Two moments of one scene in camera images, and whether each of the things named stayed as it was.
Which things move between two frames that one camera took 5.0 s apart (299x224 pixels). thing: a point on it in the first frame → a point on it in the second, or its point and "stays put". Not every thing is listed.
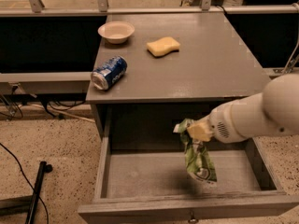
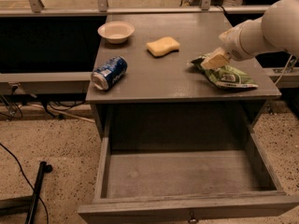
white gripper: x=220 y=124 → x=235 y=44
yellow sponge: x=163 y=47 stays put
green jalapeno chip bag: x=198 y=161 → x=226 y=77
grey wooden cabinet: x=179 y=66 stays put
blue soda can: x=109 y=72 stays put
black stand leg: x=25 y=204 stays put
